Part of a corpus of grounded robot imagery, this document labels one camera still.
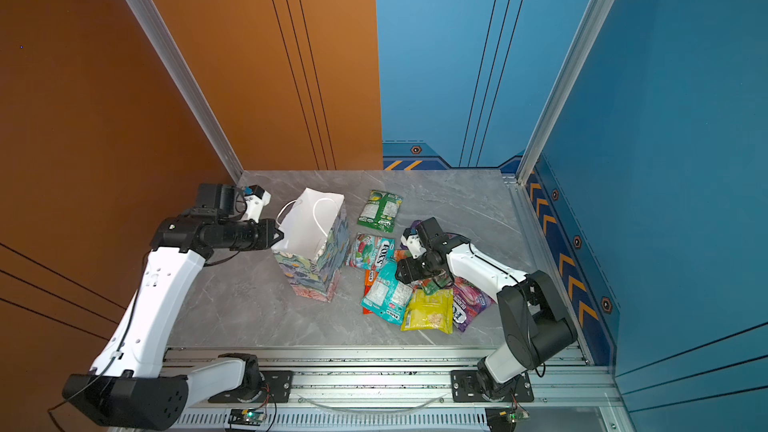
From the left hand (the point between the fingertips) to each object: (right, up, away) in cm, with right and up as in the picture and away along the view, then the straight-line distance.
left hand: (283, 231), depth 74 cm
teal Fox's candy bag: (+21, -9, +20) cm, 30 cm away
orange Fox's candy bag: (+20, -16, +18) cm, 31 cm away
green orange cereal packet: (+38, -18, +13) cm, 44 cm away
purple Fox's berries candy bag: (+49, -22, +11) cm, 55 cm away
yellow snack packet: (+39, -23, +8) cm, 46 cm away
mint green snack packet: (+26, -19, +11) cm, 34 cm away
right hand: (+31, -14, +14) cm, 36 cm away
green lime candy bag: (+23, +4, +32) cm, 39 cm away
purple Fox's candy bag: (+35, 0, +32) cm, 48 cm away
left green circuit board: (-8, -44, -3) cm, 45 cm away
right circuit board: (+54, -44, -4) cm, 69 cm away
